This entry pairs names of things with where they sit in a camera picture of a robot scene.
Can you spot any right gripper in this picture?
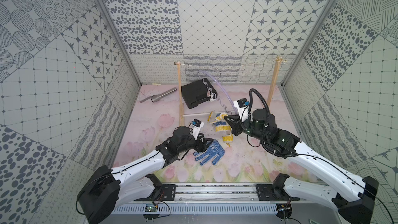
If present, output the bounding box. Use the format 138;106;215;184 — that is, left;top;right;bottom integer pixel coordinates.
224;113;268;144

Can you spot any purple wavy clothes hanger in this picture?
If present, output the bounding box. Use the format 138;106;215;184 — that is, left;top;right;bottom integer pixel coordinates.
198;69;238;114

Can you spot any yellow dotted work glove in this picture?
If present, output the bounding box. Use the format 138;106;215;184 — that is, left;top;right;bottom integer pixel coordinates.
207;112;233;147

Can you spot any white clothes peg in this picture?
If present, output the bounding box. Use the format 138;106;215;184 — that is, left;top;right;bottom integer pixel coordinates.
208;88;217;102

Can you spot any blue dotted glove with logo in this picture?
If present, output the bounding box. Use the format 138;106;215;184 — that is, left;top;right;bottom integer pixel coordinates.
215;113;228;123

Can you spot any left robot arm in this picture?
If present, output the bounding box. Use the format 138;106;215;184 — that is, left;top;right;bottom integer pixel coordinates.
76;126;214;224

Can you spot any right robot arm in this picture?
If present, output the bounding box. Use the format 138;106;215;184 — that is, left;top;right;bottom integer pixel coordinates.
224;108;379;224

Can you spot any blue dotted glove flat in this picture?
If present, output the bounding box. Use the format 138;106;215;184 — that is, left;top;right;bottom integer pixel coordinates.
194;140;226;166

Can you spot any black plastic case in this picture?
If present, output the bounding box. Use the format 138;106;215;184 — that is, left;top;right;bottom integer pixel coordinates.
182;78;218;109

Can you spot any grey metal cylinder tool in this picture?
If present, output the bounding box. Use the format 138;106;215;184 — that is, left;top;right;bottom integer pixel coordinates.
140;87;177;103

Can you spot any green circuit board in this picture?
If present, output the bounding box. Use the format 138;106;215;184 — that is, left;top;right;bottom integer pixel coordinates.
145;204;158;213

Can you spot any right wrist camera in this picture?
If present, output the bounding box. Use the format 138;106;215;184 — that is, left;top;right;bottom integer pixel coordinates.
233;98;250;121

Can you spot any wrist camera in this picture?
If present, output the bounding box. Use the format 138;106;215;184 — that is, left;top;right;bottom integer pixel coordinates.
190;119;204;139
233;98;250;121

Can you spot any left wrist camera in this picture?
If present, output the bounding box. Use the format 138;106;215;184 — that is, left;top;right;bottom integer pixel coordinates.
190;119;204;139

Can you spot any black corrugated cable hose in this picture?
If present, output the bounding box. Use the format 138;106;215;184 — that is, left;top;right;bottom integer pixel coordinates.
248;88;271;122

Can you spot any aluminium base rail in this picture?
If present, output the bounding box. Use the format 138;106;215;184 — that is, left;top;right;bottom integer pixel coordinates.
133;181;312;204

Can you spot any wooden drying rack frame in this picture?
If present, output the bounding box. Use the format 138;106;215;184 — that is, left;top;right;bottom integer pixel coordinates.
174;56;287;125

